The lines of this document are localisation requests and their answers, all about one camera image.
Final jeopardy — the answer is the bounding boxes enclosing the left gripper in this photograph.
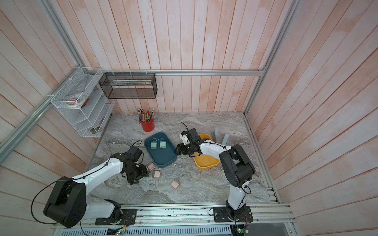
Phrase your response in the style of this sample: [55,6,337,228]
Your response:
[124,164,150,185]

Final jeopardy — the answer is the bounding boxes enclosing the yellow storage box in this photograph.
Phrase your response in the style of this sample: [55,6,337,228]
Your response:
[191,133,221,171]

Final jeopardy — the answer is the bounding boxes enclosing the teal storage box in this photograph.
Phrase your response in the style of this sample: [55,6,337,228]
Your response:
[144,132,177,168]

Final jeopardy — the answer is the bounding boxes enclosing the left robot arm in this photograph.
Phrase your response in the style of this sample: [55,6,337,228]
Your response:
[43,148,148,228]

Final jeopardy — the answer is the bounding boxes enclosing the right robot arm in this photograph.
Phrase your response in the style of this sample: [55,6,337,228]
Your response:
[175,139,256,221]

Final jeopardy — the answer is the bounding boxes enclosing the pink plug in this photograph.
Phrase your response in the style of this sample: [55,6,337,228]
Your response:
[170,179,180,189]
[153,170,161,179]
[146,162,156,173]

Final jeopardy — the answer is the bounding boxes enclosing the red pen cup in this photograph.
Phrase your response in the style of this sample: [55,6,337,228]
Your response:
[139,118,155,132]

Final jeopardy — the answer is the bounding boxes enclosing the pens in cup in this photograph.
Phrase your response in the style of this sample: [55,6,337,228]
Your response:
[137,108,154,123]

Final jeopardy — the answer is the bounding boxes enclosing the black mesh basket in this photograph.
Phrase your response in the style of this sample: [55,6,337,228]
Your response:
[99,72,158,99]

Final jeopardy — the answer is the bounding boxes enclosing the tape roll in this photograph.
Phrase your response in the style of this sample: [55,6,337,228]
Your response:
[64,94,85,108]

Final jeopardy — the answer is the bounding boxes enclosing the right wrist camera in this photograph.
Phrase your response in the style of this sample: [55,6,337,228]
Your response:
[180,128,201,145]

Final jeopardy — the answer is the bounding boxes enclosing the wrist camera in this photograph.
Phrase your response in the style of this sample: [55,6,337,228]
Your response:
[180,128,201,145]
[126,146,144,165]

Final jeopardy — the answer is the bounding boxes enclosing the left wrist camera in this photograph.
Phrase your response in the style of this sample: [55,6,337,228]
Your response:
[126,146,144,165]

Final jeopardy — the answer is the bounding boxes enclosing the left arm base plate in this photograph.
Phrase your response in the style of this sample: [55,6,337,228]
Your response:
[95,208,137,226]

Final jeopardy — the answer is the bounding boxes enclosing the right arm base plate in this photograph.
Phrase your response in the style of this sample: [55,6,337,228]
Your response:
[213,206,254,223]

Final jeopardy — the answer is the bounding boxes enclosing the white wire shelf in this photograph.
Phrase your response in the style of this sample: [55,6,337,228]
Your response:
[51,67,115,138]

